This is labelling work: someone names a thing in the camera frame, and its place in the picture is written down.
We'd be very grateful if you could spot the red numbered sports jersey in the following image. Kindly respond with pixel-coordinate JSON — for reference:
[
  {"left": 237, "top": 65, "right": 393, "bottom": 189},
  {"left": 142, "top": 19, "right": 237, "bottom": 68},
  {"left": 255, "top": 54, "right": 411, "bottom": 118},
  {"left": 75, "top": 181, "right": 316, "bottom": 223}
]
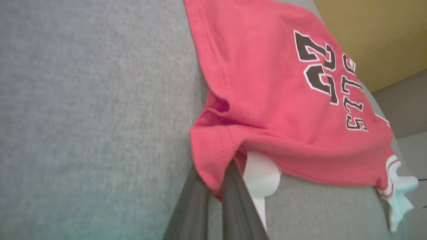
[{"left": 183, "top": 0, "right": 419, "bottom": 232}]

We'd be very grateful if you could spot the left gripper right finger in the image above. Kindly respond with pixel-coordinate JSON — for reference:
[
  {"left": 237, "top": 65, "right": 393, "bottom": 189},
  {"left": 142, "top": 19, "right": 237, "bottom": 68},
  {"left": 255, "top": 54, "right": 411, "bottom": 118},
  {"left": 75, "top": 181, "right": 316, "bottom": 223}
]
[{"left": 221, "top": 159, "right": 269, "bottom": 240}]

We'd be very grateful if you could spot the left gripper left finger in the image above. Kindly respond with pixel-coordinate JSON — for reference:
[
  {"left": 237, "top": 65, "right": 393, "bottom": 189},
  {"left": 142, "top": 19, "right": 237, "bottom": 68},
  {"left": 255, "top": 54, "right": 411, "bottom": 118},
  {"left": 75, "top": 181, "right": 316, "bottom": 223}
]
[{"left": 163, "top": 165, "right": 210, "bottom": 240}]

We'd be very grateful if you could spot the large grey sofa seat cushion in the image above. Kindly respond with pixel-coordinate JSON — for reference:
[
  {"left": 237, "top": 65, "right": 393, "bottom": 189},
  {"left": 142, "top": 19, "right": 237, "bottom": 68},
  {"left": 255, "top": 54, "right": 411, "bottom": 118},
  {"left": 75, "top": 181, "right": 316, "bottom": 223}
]
[{"left": 0, "top": 0, "right": 427, "bottom": 240}]

